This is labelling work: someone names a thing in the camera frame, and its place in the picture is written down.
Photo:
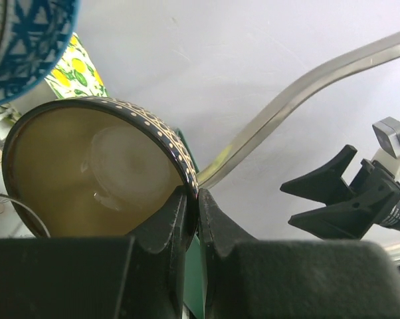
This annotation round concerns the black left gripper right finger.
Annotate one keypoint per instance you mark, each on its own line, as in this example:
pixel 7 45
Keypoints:
pixel 244 277

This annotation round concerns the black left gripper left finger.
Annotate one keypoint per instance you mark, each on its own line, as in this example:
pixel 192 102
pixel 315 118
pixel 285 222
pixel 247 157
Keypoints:
pixel 136 276

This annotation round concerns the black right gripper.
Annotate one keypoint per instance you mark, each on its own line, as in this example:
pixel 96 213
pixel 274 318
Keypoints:
pixel 376 199

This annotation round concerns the beige top bowl of stack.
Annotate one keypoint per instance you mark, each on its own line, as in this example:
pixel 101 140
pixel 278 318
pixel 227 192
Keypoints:
pixel 93 166

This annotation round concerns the blue patterned bowl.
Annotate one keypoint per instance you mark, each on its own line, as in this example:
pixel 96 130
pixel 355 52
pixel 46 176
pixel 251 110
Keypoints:
pixel 36 35

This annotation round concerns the stainless steel dish rack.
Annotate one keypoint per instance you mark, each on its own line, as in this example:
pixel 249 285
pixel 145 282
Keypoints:
pixel 275 112

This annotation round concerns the green compartment tray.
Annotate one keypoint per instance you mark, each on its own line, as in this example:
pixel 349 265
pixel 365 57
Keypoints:
pixel 193 280

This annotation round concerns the lemon print folded cloth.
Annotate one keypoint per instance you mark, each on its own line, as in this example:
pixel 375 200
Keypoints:
pixel 75 74

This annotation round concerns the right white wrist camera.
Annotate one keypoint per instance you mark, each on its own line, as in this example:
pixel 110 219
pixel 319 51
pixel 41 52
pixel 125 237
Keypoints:
pixel 387 132

